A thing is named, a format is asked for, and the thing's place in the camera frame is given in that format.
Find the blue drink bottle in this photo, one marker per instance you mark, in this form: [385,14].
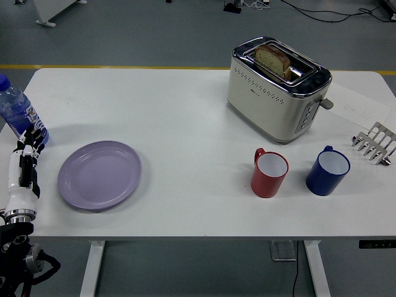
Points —
[21,111]

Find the red mug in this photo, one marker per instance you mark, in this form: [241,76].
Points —
[268,174]

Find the black power adapter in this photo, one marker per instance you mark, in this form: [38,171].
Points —
[232,7]

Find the blue mug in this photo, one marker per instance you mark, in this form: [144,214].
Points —
[327,171]

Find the black table control panel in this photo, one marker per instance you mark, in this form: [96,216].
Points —
[377,244]

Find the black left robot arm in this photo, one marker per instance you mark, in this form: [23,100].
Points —
[18,256]

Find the white paper sheet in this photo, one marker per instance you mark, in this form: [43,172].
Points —
[359,105]

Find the grey power box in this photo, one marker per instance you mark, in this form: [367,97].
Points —
[283,250]

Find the white table leg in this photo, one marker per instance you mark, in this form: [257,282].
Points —
[317,269]
[92,269]

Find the white furniture foot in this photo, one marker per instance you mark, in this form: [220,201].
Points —
[49,10]

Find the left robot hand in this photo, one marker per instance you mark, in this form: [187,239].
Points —
[15,173]

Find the metal toast rack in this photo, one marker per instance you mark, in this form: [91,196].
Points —
[376,142]

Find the purple plate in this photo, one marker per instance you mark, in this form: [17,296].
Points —
[99,175]

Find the bread slice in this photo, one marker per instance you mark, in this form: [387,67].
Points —
[272,58]

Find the cream and chrome toaster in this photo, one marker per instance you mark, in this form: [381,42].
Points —
[272,102]

